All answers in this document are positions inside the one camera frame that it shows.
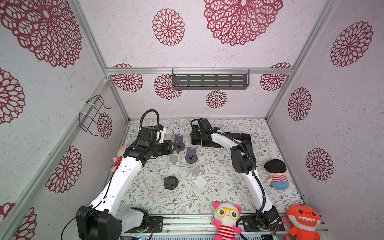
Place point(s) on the purple phone stand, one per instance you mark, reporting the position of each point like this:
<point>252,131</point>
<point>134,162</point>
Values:
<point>191,155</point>
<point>179,144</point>

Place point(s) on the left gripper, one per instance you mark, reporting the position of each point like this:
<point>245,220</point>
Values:
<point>168,149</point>

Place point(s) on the pink white plush with glasses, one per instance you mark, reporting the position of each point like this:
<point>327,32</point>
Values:
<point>226,216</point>

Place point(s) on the pink plush with red bow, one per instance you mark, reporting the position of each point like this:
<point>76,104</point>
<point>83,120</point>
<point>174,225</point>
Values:
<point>118,157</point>

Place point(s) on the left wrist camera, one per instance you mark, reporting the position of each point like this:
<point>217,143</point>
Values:
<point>161,133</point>

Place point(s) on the white phone stand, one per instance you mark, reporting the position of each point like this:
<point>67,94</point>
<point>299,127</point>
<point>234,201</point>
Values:
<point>197,176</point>

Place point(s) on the grey wall shelf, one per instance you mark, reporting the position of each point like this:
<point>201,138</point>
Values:
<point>209,81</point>

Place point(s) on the purple phone stand middle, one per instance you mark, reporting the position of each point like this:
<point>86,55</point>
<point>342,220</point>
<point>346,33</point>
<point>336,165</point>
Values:
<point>191,155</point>

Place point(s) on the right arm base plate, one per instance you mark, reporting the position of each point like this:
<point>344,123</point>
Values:
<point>259,224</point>

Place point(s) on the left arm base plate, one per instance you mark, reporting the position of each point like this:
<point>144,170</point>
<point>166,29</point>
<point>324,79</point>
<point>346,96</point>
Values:
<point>152,224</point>

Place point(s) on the black-haired boy plush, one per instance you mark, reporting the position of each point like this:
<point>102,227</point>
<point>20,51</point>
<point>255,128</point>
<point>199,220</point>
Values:
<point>276,170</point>

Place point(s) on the black wire wall rack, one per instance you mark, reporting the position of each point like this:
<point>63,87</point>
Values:
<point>96,121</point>

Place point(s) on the aluminium mounting rail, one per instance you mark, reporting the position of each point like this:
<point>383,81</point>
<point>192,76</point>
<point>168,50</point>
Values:
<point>200,227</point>

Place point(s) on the blue-edged black phone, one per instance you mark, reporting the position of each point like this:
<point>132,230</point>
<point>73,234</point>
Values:
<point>236,136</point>

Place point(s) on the silver phone stand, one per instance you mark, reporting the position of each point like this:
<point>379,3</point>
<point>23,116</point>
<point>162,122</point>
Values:
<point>174,164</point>

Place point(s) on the black round phone stand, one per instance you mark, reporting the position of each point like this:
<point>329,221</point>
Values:
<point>171,182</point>

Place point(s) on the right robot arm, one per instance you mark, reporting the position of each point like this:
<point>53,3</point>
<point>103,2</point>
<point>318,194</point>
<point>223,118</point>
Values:
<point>244,162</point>

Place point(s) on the red monster plush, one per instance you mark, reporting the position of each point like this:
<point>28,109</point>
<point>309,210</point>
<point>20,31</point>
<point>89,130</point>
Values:
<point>305,221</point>

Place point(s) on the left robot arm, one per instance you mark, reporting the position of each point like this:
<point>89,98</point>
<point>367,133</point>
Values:
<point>99,220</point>

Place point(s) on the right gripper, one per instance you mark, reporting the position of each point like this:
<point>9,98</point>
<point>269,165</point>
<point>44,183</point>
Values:
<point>194,134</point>

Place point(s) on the purple phone stand far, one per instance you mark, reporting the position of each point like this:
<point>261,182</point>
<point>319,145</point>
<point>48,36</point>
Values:
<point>179,144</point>

